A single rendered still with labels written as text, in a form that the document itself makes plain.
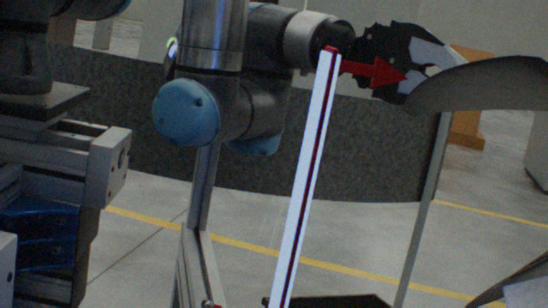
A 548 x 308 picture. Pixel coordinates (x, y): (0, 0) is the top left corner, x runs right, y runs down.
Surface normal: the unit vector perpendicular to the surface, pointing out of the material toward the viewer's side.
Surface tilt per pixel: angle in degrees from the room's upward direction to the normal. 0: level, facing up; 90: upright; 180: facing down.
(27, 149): 90
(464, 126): 90
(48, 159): 90
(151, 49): 90
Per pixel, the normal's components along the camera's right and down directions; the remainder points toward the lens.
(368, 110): 0.40, 0.26
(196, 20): -0.40, 0.11
